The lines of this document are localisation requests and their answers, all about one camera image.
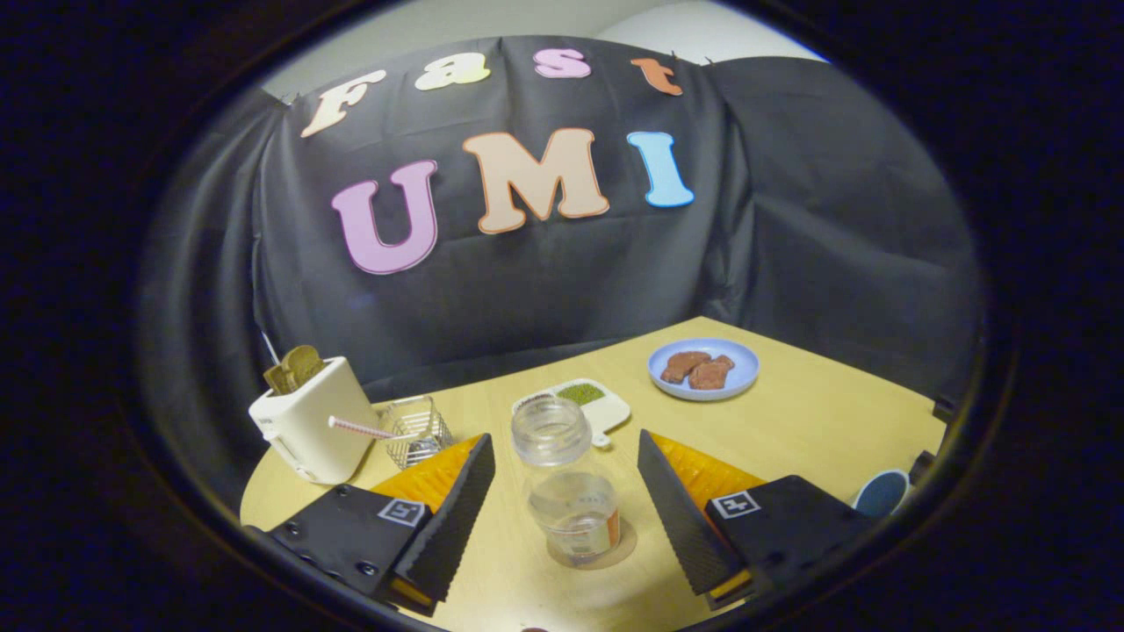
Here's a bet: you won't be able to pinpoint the wire mesh cup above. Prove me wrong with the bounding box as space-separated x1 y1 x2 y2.
379 395 456 471

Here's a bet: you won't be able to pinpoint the white toaster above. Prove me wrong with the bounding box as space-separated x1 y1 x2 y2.
249 355 381 486

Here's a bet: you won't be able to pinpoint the wooden table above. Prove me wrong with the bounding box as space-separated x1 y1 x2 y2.
239 316 949 632

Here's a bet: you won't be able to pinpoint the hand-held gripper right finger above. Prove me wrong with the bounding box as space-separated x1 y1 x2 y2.
637 428 879 613

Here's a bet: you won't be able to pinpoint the light blue plate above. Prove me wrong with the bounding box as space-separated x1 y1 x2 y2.
648 338 760 402

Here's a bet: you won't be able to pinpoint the brown meat piece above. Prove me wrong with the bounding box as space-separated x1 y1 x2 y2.
660 351 713 385
688 355 736 391

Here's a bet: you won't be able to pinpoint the black backdrop cloth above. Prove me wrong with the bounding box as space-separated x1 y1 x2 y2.
139 35 984 528

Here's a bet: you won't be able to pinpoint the dark blue round coaster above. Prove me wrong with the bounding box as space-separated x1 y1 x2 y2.
853 469 912 520

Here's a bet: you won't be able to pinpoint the white tray with handle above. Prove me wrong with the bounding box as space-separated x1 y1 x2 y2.
512 378 632 449

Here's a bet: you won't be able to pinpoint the brown toast slices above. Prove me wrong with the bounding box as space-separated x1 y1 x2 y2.
263 345 327 396

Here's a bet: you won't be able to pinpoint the red striped straw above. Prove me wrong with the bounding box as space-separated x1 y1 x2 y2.
328 415 415 442

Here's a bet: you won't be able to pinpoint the clear plastic juice bottle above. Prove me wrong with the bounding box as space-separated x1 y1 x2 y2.
511 393 626 569

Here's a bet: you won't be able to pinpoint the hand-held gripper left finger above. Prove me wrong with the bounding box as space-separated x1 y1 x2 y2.
249 432 497 616

